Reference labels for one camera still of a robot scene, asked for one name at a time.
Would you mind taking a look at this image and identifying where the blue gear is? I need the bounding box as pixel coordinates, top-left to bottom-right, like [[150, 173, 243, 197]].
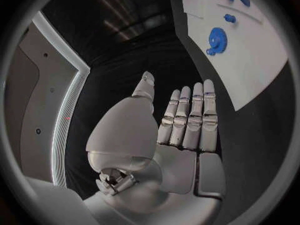
[[205, 27, 229, 57]]

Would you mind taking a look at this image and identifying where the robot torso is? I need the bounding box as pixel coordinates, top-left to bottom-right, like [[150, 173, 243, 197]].
[[3, 10, 92, 189]]

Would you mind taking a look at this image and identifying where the blue peg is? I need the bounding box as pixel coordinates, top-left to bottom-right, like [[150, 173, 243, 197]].
[[223, 13, 237, 24]]

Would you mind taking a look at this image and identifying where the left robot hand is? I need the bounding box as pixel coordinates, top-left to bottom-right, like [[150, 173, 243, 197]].
[[83, 70, 227, 225]]

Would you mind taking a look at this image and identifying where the white task board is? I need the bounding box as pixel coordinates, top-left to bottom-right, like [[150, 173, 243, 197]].
[[181, 0, 289, 112]]

